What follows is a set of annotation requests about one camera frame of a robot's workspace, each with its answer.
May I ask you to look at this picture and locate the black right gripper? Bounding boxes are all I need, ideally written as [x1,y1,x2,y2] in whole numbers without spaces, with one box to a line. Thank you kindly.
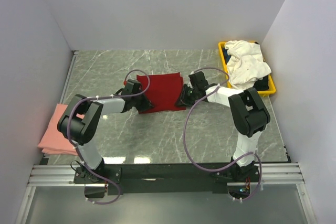
[175,84,199,108]

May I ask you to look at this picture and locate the red t shirt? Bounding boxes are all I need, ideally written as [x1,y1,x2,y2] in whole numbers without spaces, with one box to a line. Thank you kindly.
[139,72,186,114]

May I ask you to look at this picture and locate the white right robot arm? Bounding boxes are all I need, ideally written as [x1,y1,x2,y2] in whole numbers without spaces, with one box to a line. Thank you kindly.
[177,71,270,182]

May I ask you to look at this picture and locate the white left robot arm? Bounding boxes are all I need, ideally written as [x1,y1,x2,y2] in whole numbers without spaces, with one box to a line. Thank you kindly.
[57,79,154,183]

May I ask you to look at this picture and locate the blue garment in bin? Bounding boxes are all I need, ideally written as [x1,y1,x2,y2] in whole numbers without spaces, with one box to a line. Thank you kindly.
[222,47,231,64]

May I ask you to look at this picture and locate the white t shirt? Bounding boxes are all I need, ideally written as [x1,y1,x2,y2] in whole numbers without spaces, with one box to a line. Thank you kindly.
[224,40,271,90]

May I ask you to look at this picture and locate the black garment in bin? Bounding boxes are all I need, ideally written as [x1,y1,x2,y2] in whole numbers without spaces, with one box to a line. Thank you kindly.
[253,76,269,91]

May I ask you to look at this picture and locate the yellow plastic bin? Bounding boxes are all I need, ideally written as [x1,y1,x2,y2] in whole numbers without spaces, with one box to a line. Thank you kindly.
[218,41,276,97]

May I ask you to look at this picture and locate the folded pink t shirt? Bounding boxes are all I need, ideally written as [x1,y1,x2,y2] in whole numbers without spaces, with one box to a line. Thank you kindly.
[38,103,77,156]

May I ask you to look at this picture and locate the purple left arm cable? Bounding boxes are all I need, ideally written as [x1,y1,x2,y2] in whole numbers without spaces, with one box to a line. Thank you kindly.
[67,69,151,206]

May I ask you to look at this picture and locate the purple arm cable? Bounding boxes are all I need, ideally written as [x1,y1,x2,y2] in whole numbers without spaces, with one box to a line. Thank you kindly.
[183,67,263,201]
[67,69,151,206]

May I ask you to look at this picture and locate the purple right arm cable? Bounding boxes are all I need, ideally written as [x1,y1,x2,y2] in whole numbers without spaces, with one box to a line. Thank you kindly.
[183,67,263,201]

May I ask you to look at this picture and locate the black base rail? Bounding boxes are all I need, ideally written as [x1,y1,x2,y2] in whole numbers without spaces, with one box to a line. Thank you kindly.
[73,163,260,199]

